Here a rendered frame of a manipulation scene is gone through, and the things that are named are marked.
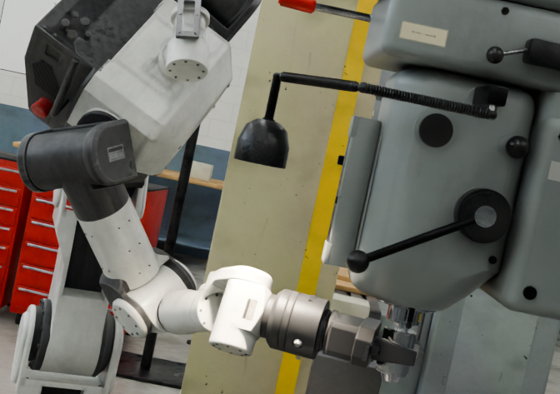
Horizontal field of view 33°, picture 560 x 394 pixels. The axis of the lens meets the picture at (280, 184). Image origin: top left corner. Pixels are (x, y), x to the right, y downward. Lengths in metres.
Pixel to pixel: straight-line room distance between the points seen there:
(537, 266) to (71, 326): 0.99
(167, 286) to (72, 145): 0.29
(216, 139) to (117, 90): 8.80
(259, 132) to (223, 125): 9.07
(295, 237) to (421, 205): 1.84
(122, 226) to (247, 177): 1.55
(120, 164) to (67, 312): 0.49
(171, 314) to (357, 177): 0.40
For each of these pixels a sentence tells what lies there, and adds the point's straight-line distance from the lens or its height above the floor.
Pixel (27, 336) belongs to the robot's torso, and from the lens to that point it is 1.93.
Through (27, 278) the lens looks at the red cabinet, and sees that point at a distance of 6.11.
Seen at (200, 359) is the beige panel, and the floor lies 0.74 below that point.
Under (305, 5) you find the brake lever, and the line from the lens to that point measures 1.44.
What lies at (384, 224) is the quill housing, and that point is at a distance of 1.27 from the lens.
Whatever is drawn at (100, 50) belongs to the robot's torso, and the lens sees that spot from 1.58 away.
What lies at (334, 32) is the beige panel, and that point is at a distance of 3.08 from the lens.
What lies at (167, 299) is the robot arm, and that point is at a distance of 1.56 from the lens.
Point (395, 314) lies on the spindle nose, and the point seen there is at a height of 1.29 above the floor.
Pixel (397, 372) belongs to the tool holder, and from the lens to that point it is 1.37.
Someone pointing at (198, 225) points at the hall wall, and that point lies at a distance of 10.40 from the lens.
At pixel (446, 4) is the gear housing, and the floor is 1.71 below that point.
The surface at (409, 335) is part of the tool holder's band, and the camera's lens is 1.36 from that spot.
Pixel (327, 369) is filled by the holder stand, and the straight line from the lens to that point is 1.67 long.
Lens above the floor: 1.51
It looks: 3 degrees down
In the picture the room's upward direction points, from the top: 12 degrees clockwise
